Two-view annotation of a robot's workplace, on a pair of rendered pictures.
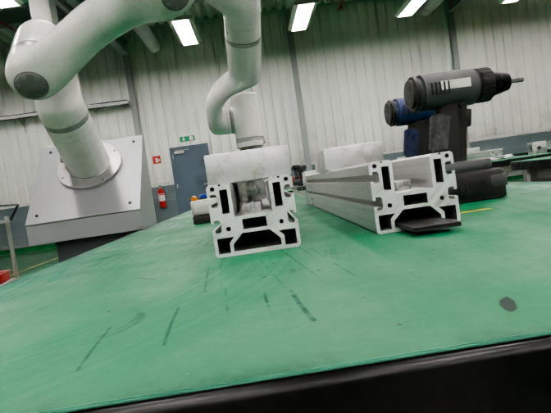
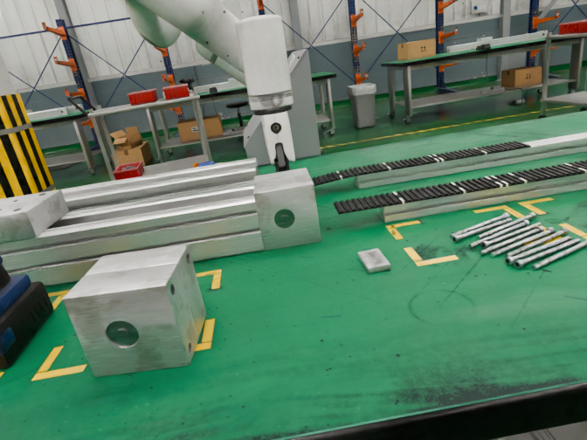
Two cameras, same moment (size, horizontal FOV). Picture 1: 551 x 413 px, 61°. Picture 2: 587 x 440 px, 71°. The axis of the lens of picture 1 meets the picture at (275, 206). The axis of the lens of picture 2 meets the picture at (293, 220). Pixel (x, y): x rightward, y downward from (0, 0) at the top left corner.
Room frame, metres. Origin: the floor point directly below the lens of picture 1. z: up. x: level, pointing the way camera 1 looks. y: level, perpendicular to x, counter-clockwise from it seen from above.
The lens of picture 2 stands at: (1.40, -0.77, 1.05)
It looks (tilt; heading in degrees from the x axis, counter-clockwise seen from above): 22 degrees down; 90
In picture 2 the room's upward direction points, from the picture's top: 9 degrees counter-clockwise
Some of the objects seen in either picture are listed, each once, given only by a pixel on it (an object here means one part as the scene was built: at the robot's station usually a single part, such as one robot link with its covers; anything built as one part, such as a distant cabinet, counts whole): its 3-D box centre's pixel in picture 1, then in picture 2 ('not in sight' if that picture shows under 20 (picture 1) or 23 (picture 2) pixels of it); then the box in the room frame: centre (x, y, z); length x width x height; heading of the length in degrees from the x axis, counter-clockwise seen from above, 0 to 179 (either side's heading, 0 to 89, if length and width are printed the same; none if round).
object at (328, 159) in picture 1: (347, 165); (2, 227); (0.95, -0.15, 0.87); 0.16 x 0.11 x 0.07; 1
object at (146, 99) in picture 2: not in sight; (151, 143); (0.23, 3.03, 0.50); 1.03 x 0.55 x 1.01; 14
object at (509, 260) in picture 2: not in sight; (539, 249); (1.70, -0.32, 0.78); 0.11 x 0.01 x 0.01; 20
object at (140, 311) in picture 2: not in sight; (147, 301); (1.23, -0.38, 0.83); 0.11 x 0.10 x 0.10; 87
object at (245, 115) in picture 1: (245, 116); (264, 56); (1.39, 0.05, 1.06); 0.09 x 0.08 x 0.13; 98
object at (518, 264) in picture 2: not in sight; (549, 251); (1.71, -0.34, 0.78); 0.11 x 0.01 x 0.01; 20
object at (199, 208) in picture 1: (212, 209); not in sight; (1.22, 0.16, 0.81); 0.10 x 0.08 x 0.06; 91
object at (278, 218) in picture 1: (257, 202); (65, 214); (0.94, 0.04, 0.82); 0.80 x 0.10 x 0.09; 1
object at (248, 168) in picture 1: (250, 176); not in sight; (0.69, 0.03, 0.87); 0.16 x 0.11 x 0.07; 1
